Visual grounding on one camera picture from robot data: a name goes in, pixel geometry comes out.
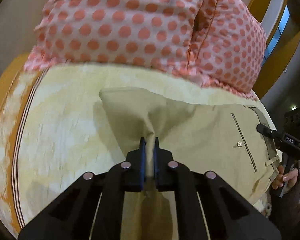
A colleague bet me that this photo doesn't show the khaki beige pants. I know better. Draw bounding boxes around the khaki beige pants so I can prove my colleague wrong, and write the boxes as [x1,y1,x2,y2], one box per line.
[98,87,281,240]

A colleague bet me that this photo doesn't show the person's right hand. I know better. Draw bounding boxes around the person's right hand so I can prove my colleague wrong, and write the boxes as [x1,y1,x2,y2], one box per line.
[271,165,299,191]

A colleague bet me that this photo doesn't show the right pink polka-dot pillow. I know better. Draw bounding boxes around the right pink polka-dot pillow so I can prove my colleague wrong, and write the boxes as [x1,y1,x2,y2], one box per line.
[185,0,266,101]

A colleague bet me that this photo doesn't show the pink polka-dot pillow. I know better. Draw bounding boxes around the pink polka-dot pillow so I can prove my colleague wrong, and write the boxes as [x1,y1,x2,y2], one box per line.
[185,0,266,101]
[24,0,215,79]

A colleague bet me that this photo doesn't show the yellow patterned bed sheet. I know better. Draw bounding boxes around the yellow patterned bed sheet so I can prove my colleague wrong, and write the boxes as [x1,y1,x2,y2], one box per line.
[0,53,278,239]

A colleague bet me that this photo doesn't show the blue glass window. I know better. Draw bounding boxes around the blue glass window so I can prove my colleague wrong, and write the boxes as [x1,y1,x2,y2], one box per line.
[262,6,290,65]

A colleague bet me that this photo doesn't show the left pink polka-dot pillow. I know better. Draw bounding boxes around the left pink polka-dot pillow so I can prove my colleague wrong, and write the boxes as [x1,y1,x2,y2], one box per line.
[24,0,215,79]

